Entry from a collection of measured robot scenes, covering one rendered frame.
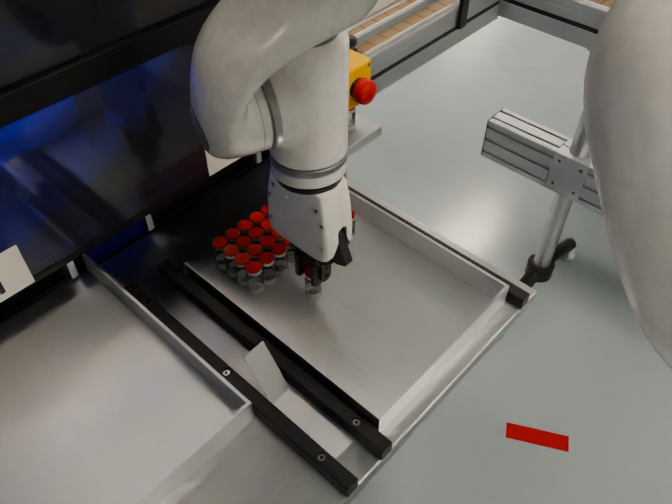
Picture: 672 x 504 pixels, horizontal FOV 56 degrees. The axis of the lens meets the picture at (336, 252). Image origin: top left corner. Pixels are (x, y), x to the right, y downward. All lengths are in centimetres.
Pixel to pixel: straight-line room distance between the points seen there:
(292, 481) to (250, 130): 37
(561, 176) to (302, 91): 122
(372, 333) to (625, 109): 61
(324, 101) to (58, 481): 48
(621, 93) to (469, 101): 265
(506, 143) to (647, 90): 156
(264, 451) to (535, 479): 111
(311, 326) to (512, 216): 159
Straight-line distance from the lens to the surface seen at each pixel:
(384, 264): 89
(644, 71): 24
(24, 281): 79
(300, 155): 64
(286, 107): 60
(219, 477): 73
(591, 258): 227
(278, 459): 73
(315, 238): 72
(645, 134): 24
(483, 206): 235
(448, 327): 83
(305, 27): 51
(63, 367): 85
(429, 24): 137
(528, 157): 177
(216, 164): 87
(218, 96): 55
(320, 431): 74
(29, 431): 82
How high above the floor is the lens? 154
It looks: 46 degrees down
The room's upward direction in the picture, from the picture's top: straight up
